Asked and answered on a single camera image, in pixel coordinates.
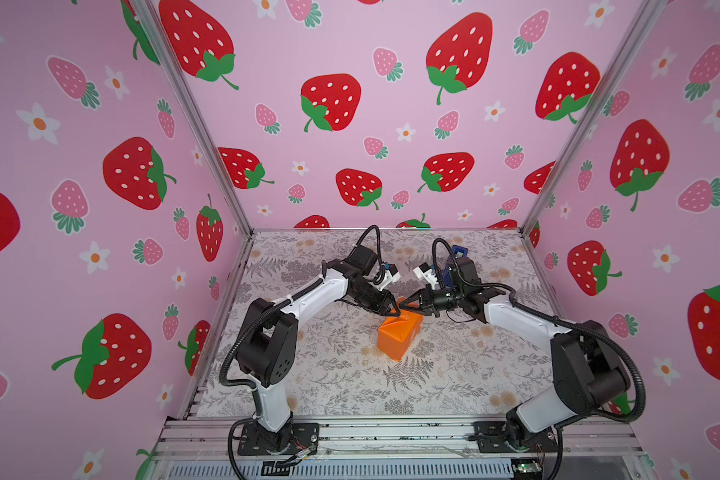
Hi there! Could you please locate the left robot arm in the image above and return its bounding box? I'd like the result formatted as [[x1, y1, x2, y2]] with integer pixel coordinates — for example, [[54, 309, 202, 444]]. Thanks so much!
[[219, 245, 400, 433]]

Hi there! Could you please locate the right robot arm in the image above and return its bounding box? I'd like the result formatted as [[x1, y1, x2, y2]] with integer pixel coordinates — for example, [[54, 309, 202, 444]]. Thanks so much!
[[401, 257, 631, 443]]

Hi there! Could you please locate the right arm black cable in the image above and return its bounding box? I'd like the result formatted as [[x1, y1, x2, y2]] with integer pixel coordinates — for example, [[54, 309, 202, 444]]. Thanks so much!
[[430, 237, 647, 424]]

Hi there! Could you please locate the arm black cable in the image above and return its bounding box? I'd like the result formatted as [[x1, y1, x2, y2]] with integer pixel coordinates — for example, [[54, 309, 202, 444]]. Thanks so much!
[[218, 224, 383, 390], [430, 237, 647, 424]]

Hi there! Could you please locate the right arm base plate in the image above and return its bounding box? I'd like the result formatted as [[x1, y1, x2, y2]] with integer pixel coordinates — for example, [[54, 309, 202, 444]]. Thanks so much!
[[468, 421, 558, 454]]

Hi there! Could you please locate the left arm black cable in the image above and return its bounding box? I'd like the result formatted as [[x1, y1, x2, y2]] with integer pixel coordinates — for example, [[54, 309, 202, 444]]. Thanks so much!
[[218, 224, 383, 390]]

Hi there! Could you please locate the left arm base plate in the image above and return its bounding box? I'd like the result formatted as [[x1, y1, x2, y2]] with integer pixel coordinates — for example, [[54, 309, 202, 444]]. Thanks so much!
[[236, 422, 320, 456]]

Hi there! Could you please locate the aluminium front rail frame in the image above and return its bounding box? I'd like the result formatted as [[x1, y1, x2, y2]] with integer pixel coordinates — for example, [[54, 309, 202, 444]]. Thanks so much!
[[137, 416, 656, 479]]

